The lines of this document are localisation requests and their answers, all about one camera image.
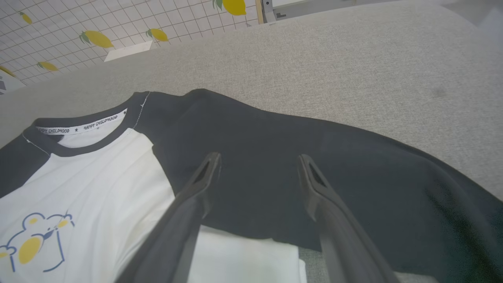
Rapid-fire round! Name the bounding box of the lemon print partition panel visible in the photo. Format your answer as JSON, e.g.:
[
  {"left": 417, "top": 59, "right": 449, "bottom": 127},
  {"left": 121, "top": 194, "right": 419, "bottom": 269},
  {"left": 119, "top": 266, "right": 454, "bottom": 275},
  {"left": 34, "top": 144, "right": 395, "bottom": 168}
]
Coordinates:
[{"left": 0, "top": 0, "right": 264, "bottom": 85}]

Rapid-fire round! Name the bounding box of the white box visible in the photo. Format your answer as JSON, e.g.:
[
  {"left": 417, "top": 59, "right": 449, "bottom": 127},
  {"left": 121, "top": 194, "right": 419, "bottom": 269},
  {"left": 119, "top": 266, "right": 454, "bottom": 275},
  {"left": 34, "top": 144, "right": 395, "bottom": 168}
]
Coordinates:
[{"left": 103, "top": 40, "right": 154, "bottom": 62}]

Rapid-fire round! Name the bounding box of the black and white raglan shirt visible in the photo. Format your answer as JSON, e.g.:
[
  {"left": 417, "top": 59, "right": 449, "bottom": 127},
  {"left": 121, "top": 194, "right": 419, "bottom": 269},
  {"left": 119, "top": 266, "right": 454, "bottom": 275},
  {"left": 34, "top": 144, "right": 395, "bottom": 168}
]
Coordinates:
[{"left": 0, "top": 88, "right": 503, "bottom": 283}]

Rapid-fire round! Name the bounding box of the grey partition foot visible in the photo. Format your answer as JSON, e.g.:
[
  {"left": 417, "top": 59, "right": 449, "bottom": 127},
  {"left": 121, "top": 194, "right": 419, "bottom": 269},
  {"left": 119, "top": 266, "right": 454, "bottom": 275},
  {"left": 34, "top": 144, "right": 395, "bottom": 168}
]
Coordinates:
[{"left": 261, "top": 0, "right": 289, "bottom": 23}]

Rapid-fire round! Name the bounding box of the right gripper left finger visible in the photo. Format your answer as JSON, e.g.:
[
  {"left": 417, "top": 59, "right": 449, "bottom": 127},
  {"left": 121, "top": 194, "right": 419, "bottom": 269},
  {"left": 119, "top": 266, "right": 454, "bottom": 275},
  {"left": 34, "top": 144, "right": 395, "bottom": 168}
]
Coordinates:
[{"left": 114, "top": 152, "right": 222, "bottom": 283}]

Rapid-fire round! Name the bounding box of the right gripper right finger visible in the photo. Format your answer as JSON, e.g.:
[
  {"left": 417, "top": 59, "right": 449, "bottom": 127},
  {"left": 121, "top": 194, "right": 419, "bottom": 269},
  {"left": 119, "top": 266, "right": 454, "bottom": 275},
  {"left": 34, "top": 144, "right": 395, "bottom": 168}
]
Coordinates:
[{"left": 297, "top": 154, "right": 400, "bottom": 283}]

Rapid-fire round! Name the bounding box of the grey squares print panel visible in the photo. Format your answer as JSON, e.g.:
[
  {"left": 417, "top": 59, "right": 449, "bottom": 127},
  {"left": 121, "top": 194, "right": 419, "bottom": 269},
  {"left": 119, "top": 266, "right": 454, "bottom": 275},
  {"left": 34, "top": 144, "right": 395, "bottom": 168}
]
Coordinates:
[{"left": 0, "top": 70, "right": 26, "bottom": 95}]

